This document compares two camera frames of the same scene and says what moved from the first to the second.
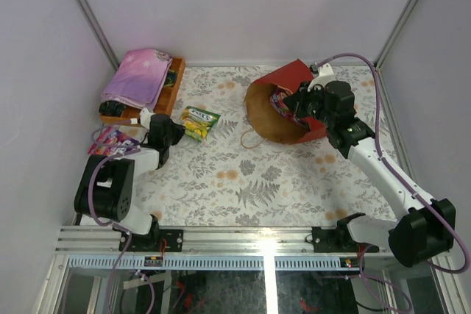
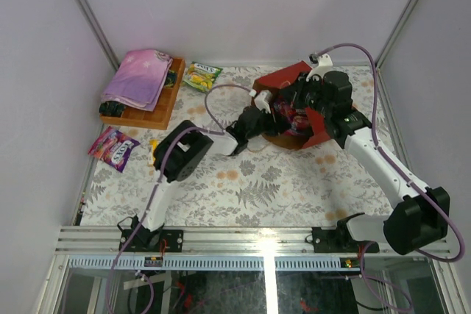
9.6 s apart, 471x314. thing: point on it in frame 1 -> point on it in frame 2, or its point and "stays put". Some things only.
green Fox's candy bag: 197,122 -> 202,76
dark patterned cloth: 111,108 stays put
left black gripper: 175,131 -> 268,121
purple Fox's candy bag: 109,140 stays put
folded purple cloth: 140,79 stays put
